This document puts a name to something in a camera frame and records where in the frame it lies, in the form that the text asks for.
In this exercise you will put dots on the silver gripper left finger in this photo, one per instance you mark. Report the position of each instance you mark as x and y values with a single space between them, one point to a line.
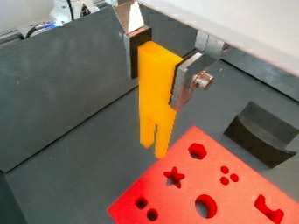
138 33

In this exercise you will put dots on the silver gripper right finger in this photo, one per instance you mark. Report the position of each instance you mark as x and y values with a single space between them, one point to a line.
191 72

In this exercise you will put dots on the yellow two-pronged peg block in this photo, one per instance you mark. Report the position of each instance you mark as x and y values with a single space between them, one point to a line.
157 63

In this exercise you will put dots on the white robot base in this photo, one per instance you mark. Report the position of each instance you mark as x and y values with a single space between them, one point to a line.
63 12

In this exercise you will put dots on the dark grey side panel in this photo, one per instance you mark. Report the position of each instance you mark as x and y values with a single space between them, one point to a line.
59 77

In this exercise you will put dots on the black curved foam block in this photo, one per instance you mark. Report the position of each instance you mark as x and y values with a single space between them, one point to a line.
263 134

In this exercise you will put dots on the red shape-sorting board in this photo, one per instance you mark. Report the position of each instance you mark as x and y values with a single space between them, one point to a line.
202 185

